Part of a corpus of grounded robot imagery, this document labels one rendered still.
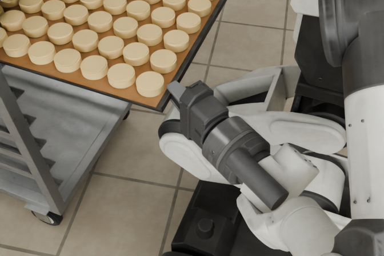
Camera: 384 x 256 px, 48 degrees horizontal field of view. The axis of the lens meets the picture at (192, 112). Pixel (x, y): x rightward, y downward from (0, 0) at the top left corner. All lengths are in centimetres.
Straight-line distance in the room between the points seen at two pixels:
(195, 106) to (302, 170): 20
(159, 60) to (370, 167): 49
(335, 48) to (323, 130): 39
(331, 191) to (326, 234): 58
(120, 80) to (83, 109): 73
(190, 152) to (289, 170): 42
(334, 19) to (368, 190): 16
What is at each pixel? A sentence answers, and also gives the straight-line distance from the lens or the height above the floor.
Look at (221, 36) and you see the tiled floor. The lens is 195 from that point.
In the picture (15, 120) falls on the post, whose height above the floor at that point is 55.
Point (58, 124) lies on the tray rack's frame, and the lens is 147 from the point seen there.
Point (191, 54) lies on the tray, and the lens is 84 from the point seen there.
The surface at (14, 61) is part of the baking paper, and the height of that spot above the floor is 68.
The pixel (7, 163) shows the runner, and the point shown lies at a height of 23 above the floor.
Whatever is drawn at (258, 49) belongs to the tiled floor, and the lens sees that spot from 190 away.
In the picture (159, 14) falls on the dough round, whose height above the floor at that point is 70.
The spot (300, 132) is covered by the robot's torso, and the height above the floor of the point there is 60.
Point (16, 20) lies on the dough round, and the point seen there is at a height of 70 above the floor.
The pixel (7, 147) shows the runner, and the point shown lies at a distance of 124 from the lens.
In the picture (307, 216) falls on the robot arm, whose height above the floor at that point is 77.
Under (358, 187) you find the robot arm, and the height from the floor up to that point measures 91.
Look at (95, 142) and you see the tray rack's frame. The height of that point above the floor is 15.
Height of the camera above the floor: 125
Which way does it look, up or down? 50 degrees down
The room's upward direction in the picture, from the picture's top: straight up
